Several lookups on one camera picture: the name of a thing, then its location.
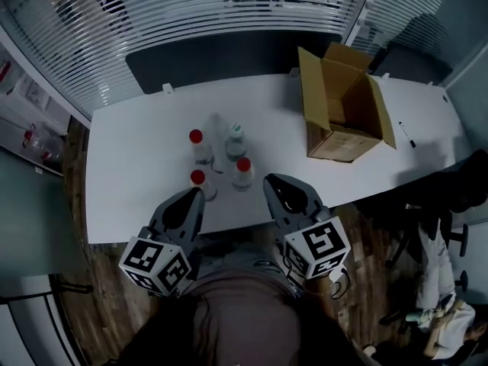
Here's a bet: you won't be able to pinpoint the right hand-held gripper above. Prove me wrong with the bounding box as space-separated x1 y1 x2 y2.
262 174 351 281

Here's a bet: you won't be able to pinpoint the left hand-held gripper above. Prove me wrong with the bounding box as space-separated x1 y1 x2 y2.
118 188 205 297

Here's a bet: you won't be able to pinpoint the red-capped clear bottle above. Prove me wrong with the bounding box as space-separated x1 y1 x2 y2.
231 157 255 192
189 169 219 201
188 128 224 175

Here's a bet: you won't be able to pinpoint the white-green capped clear bottle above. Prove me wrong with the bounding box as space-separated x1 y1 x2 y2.
223 122 249 159

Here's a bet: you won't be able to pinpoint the brown cardboard box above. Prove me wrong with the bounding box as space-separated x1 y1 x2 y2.
297 42 397 163

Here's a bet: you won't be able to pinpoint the person's right forearm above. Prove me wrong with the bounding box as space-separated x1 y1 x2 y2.
303 274 332 300

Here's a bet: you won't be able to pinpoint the person's grey trousers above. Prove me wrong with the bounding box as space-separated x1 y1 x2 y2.
190 240 291 285

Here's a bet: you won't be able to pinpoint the white table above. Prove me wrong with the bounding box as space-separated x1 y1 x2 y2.
84 72 472 245

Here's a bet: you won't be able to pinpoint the person's mauve shirt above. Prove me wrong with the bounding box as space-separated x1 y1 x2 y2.
190 268 302 366

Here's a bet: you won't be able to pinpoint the black marker pen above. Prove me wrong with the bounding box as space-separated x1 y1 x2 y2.
399 120 416 149

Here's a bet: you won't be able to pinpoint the long dark desk partition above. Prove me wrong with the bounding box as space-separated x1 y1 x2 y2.
125 30 344 95

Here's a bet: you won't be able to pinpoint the short dark desk partition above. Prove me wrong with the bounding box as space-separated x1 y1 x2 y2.
375 47 454 85

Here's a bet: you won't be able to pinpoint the whiteboard on black stand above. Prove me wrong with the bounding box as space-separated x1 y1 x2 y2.
0 274 95 366

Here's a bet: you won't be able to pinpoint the white storage shelf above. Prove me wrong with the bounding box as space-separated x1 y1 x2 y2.
0 43 73 177

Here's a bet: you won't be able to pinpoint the white horizontal blinds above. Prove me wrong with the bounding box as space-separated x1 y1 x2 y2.
0 0 377 120
345 0 488 87

